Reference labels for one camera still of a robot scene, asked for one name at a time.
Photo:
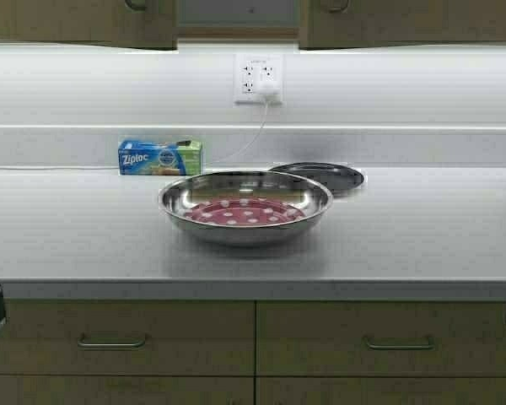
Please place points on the large stainless steel bowl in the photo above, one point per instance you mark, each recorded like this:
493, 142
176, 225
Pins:
311, 197

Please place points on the red polka dot plate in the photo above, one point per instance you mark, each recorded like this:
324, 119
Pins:
244, 212

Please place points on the cabinet door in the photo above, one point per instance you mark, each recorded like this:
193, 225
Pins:
380, 390
369, 23
101, 23
125, 390

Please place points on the upper cabinet wooden shelf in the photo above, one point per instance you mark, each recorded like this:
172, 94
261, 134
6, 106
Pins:
238, 33

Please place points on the black oval plate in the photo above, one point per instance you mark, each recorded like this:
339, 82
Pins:
340, 180

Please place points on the white power adapter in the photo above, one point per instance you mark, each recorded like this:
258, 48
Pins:
269, 87

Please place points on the blue Ziploc bag box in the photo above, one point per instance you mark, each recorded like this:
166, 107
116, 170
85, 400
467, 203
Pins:
143, 158

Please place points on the right wooden drawer front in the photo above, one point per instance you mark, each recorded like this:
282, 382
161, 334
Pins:
300, 338

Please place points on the wooden drawer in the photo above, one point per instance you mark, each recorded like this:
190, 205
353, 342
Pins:
300, 338
185, 338

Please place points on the left wooden drawer front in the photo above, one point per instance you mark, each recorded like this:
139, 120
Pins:
185, 338

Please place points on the white wall outlet plate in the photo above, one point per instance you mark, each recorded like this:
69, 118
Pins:
247, 69

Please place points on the right drawer metal handle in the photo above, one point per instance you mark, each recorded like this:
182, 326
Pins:
377, 345

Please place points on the drawer metal handle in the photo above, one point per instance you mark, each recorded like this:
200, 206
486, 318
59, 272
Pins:
111, 343
377, 345

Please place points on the right upper door handle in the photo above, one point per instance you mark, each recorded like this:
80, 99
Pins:
334, 6

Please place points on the door handle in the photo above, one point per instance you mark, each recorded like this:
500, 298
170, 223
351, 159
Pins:
136, 5
334, 6

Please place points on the left drawer metal handle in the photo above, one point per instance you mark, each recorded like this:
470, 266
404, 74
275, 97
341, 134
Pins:
111, 343

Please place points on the left upper door handle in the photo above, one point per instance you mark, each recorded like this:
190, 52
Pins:
136, 5

